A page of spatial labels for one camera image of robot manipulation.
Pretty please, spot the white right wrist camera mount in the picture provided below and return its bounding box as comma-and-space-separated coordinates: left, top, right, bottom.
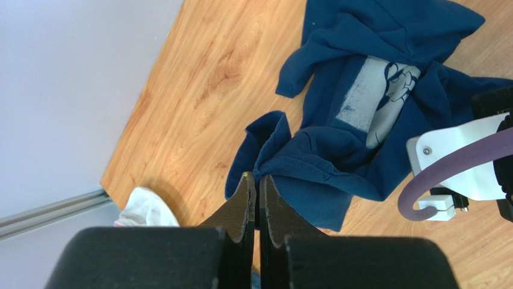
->
397, 112, 512, 222

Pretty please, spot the left aluminium corner post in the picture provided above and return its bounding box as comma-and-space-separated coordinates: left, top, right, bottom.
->
1, 190, 112, 240

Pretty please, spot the navy blue t shirt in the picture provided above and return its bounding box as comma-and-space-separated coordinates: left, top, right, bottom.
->
225, 0, 512, 231

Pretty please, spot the white mesh laundry bag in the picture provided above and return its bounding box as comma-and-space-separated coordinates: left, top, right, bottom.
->
113, 187, 180, 228

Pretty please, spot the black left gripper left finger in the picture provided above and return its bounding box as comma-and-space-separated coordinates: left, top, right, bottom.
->
46, 172, 256, 288

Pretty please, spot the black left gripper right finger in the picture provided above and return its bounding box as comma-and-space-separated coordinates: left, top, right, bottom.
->
259, 175, 458, 288

